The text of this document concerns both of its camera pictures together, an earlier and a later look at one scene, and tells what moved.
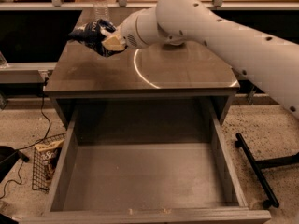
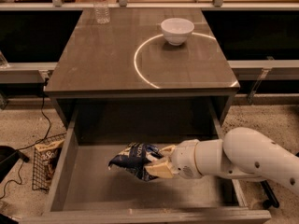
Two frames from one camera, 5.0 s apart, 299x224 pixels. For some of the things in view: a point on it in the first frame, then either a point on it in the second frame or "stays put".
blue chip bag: [92, 33] -> [135, 159]
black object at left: [8, 156] stays put
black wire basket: [45, 156] stays put
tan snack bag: [49, 154] stays put
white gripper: [129, 34] -> [184, 159]
